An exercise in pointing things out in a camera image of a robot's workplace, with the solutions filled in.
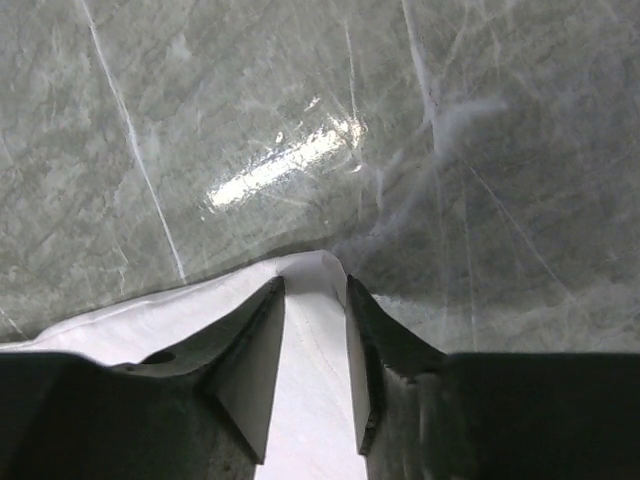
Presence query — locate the white Coca-Cola t-shirt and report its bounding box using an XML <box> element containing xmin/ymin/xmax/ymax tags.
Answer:
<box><xmin>1</xmin><ymin>250</ymin><xmax>367</xmax><ymax>479</ymax></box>

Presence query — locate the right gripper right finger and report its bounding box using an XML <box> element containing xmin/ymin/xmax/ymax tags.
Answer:
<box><xmin>345</xmin><ymin>278</ymin><xmax>639</xmax><ymax>479</ymax></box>

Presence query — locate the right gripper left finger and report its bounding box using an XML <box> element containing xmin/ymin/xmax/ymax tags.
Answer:
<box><xmin>1</xmin><ymin>277</ymin><xmax>285</xmax><ymax>479</ymax></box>

